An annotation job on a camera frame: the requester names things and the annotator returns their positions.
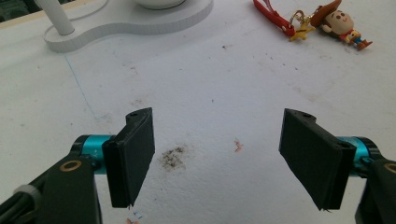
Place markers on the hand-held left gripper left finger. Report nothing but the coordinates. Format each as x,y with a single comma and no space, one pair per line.
130,161

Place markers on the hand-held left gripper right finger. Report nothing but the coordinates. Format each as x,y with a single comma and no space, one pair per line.
314,155

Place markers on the yellow star charm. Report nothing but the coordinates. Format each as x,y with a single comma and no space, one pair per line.
301,32

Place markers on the white stand base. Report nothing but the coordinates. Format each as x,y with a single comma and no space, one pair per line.
130,21

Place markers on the white bowl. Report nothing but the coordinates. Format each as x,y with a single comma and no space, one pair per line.
158,3

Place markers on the white stand pole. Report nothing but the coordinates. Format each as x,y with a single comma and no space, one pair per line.
57,15

